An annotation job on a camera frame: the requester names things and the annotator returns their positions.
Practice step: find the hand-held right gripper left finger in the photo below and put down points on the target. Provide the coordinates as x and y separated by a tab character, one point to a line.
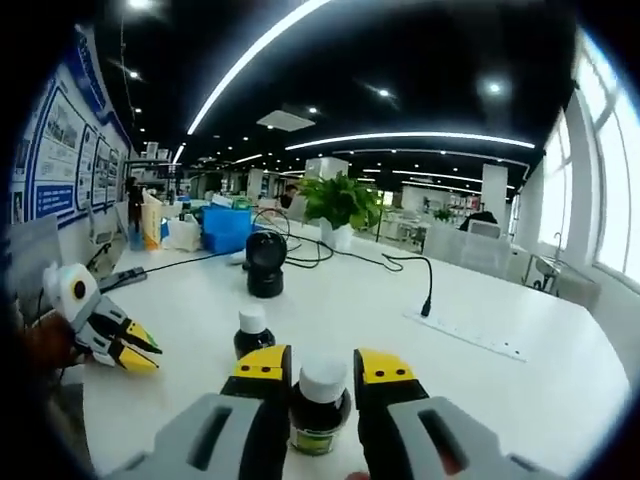
200	435

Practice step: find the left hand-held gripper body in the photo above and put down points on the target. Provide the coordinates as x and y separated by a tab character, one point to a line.
70	295

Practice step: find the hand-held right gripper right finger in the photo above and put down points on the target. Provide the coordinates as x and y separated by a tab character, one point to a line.
465	445

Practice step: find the small dark medicine bottle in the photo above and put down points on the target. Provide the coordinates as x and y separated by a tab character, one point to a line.
252	340

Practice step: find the large green-label medicine bottle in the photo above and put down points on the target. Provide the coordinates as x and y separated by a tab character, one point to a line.
320	415

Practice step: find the person's left hand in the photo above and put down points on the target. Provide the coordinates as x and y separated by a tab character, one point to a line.
50	342

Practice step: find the person's right hand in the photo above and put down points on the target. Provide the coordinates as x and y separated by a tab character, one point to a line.
357	477

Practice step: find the grey power strip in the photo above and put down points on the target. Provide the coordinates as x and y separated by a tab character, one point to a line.
122	279

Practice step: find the yellow white bag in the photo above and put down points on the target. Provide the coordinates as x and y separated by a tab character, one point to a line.
151	225

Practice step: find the white plastic bag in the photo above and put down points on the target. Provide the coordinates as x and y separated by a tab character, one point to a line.
182	235

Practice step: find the small white object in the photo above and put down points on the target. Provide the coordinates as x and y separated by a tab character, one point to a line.
237	258

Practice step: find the blue plastic crate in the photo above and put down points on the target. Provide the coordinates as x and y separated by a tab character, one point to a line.
225	232

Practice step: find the metal storage shelf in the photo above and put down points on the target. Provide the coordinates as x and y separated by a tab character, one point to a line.
150	170

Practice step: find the black barcode scanner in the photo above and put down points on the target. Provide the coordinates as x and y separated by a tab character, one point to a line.
265	260

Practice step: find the metal sink with faucet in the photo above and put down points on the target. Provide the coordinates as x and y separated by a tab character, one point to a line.
575	285

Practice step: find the green potted plant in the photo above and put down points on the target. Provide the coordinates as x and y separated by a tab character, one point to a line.
340	200

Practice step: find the white square pillar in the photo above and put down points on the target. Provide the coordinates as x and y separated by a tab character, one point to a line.
494	190

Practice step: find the narrow bright window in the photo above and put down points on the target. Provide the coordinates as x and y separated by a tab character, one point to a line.
557	200

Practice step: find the ceiling air vent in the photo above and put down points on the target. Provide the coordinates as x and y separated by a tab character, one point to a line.
285	117

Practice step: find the long ceiling light strip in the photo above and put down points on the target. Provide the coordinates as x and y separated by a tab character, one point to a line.
410	135
250	55

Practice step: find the large bright window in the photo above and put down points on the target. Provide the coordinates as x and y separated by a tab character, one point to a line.
620	175

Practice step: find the blue white wall poster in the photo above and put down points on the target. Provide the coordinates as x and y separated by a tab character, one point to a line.
60	130

